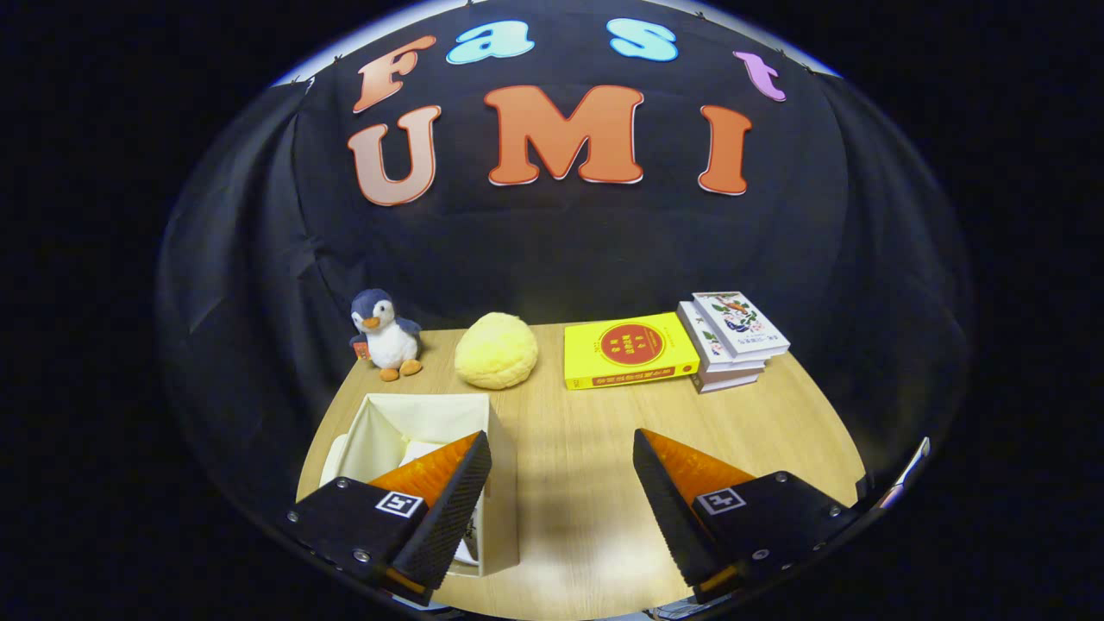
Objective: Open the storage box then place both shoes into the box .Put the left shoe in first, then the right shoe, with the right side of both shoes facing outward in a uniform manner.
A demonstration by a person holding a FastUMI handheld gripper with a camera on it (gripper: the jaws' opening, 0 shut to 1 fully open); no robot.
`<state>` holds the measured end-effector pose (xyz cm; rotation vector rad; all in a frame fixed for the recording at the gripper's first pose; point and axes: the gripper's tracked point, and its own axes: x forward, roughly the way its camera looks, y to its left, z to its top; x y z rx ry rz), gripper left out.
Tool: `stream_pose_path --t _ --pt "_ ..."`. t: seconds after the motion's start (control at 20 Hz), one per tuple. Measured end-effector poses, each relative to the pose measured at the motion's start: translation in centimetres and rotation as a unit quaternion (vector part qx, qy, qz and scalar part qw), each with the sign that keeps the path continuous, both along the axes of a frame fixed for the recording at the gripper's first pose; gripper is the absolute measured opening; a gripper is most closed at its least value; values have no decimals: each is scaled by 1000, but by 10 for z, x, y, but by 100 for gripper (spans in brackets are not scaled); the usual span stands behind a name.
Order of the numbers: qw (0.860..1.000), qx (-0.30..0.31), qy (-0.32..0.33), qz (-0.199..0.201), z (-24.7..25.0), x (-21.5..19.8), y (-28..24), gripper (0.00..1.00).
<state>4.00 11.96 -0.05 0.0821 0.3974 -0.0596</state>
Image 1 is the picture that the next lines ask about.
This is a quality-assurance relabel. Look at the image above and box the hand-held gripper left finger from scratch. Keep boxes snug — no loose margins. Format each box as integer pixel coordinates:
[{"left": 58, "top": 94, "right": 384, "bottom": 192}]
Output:
[{"left": 283, "top": 430, "right": 492, "bottom": 606}]

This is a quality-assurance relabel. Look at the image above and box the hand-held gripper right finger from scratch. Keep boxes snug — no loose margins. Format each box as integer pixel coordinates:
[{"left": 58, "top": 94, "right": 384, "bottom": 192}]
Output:
[{"left": 632, "top": 428, "right": 863, "bottom": 605}]

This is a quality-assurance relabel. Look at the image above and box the beige fabric storage box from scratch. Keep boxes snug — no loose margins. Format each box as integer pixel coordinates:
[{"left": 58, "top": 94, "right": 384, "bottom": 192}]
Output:
[{"left": 298, "top": 393, "right": 521, "bottom": 577}]

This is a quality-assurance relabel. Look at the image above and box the yellow round plush cushion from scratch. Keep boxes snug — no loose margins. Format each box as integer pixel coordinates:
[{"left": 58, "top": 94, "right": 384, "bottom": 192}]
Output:
[{"left": 455, "top": 312, "right": 539, "bottom": 391}]

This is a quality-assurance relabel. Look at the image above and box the yellow book with red circle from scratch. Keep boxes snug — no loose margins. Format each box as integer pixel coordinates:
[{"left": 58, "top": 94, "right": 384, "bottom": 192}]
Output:
[{"left": 564, "top": 312, "right": 701, "bottom": 391}]

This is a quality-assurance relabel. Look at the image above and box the penguin plush toy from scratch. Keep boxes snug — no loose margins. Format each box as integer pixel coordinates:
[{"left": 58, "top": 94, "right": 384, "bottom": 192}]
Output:
[{"left": 349, "top": 289, "right": 423, "bottom": 382}]

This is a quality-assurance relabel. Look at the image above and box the white book with bird cover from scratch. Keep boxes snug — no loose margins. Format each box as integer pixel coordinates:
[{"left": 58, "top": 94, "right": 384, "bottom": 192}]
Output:
[{"left": 692, "top": 292, "right": 791, "bottom": 361}]

